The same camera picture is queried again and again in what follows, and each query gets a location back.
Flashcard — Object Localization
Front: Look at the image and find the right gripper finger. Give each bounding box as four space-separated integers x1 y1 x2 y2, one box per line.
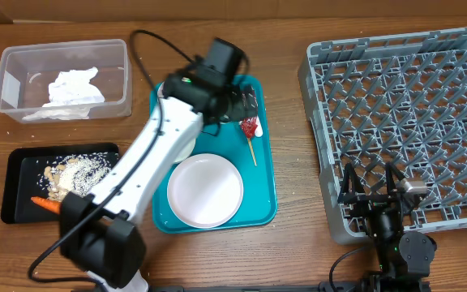
385 162 406 195
340 162 365 196

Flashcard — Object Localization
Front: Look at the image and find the red snack wrapper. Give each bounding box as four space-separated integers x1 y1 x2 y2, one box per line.
239 117 258 140

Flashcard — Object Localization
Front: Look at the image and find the white bowl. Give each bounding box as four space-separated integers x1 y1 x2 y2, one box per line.
174 139 196 164

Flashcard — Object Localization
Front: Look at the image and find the white round plate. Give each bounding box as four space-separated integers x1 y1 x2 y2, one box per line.
167 153 244 230

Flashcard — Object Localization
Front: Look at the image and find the white napkin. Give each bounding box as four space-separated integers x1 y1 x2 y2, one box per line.
23 67 105 122

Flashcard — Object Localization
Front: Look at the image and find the orange carrot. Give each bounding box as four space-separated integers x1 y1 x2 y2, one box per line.
31 196 61 215

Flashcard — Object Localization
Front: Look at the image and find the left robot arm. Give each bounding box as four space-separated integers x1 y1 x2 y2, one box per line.
58 73 261 291

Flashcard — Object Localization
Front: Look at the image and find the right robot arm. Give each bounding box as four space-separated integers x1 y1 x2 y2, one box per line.
338 162 437 291

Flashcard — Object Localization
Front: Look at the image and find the grey dishwasher rack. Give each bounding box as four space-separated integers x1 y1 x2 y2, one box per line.
298 28 467 244

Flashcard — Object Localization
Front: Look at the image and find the white plastic fork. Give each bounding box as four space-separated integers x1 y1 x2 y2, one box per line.
255 117 263 138

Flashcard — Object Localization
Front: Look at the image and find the wooden skewer stick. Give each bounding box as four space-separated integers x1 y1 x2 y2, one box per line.
246 138 258 167

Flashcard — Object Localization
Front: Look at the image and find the clear plastic bin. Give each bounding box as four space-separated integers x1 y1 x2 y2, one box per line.
0 39 132 123

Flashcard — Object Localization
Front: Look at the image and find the rice and peanuts pile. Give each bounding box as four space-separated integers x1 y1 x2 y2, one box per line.
36 152 116 202

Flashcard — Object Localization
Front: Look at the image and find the black plastic tray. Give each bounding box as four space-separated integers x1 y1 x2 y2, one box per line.
0 143 119 224

